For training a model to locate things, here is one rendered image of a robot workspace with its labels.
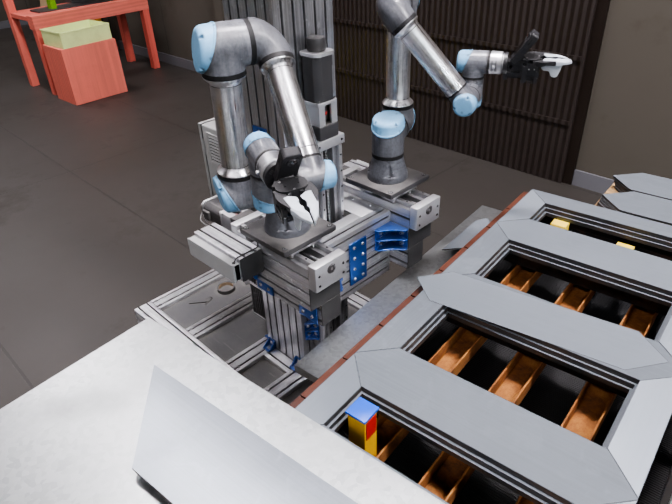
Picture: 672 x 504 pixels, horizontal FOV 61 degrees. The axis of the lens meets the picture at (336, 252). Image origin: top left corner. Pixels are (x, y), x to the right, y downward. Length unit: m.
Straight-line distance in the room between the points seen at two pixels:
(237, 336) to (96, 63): 4.96
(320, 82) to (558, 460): 1.24
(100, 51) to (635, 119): 5.44
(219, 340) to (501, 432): 1.59
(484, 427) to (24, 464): 0.99
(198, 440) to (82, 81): 6.20
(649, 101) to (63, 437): 3.84
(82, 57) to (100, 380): 5.92
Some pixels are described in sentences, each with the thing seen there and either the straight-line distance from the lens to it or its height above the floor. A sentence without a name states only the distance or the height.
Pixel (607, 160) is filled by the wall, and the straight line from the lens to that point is 4.49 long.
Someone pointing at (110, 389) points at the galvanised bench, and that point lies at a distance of 1.38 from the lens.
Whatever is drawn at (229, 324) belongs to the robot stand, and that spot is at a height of 0.21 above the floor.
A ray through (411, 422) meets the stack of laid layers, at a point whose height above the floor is 0.84.
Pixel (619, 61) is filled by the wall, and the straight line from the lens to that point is 4.30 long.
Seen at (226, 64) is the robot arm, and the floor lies 1.59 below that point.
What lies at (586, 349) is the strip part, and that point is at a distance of 1.72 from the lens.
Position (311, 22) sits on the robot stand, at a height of 1.60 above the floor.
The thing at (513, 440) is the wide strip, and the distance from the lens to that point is 1.45.
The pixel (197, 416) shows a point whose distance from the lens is 1.22.
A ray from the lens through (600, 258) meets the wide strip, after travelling 2.12.
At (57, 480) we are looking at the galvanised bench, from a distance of 1.25.
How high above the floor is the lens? 1.96
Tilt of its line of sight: 33 degrees down
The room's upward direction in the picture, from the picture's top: 3 degrees counter-clockwise
